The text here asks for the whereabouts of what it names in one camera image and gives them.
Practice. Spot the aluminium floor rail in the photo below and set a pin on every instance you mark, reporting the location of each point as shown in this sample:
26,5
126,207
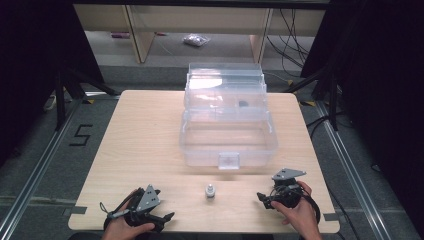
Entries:
36,170
353,170

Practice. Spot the black tape strip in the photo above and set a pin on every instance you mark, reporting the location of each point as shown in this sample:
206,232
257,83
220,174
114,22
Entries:
330,217

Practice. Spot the clear plastic bag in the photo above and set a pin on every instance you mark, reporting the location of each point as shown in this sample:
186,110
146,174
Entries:
196,40

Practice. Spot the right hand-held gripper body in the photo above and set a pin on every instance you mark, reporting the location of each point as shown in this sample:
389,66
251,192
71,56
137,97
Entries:
286,190

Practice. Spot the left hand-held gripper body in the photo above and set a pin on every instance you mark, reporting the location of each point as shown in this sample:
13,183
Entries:
147,199

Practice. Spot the light wooden shelf unit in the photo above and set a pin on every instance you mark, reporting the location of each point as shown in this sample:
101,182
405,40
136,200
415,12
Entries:
143,36

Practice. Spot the person's right hand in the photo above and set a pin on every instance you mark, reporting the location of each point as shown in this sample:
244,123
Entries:
300,216

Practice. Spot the person's left hand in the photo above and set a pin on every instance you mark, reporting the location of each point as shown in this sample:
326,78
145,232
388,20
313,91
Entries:
117,230

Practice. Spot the clear plastic storage box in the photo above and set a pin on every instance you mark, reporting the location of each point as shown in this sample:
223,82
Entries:
228,130

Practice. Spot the black metal stand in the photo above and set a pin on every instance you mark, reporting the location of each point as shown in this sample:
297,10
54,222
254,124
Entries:
333,100
60,100

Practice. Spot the small grey metal knob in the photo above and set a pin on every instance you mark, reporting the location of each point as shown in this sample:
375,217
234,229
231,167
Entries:
210,191

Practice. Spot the pink object under shelf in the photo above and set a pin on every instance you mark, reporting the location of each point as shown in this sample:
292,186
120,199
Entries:
120,34

